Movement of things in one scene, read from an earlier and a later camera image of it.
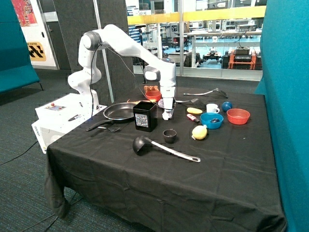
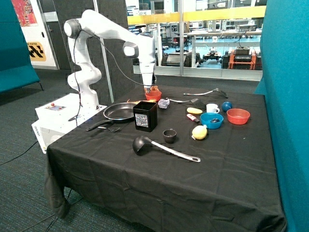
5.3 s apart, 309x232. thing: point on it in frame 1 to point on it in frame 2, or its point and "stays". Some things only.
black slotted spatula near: (195, 103) stays
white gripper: (168, 94) to (147, 69)
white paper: (161, 103) stays
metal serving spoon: (218, 91) stays
